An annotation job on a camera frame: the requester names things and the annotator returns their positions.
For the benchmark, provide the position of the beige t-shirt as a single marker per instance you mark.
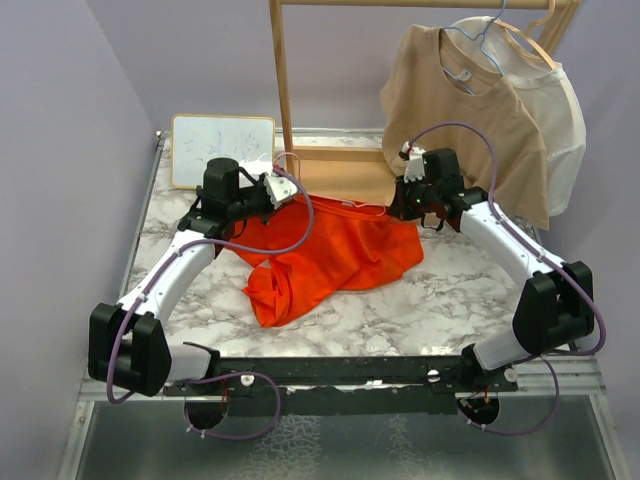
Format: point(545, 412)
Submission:
point(498, 144)

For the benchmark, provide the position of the small whiteboard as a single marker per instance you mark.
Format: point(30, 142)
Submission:
point(196, 139)

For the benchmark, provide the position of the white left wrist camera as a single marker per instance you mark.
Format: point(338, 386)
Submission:
point(280, 189)

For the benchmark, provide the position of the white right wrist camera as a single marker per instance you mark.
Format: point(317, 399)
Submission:
point(413, 162)

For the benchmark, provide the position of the black mounting rail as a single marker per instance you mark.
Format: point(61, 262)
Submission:
point(330, 386)

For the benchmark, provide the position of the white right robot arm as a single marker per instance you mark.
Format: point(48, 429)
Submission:
point(554, 308)

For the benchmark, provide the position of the orange t-shirt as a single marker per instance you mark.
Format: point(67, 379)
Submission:
point(352, 246)

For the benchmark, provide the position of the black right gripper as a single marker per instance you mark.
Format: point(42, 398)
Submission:
point(401, 207)

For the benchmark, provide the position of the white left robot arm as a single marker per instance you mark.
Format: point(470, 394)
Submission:
point(128, 348)

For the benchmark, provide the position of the wooden hanger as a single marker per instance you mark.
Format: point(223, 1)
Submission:
point(539, 53)

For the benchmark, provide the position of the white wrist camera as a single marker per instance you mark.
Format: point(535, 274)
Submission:
point(413, 162)
point(280, 189)

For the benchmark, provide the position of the wooden clothes rack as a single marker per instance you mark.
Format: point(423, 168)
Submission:
point(282, 75)

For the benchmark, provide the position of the blue wire hanger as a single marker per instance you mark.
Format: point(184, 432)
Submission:
point(479, 39)

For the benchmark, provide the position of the aluminium table frame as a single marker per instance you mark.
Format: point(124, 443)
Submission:
point(573, 440)

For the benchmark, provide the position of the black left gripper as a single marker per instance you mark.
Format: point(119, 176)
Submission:
point(260, 183)

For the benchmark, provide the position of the pink wire hanger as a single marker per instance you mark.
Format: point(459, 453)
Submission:
point(320, 190)

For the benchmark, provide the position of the white t-shirt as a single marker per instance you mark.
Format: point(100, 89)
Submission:
point(550, 99)

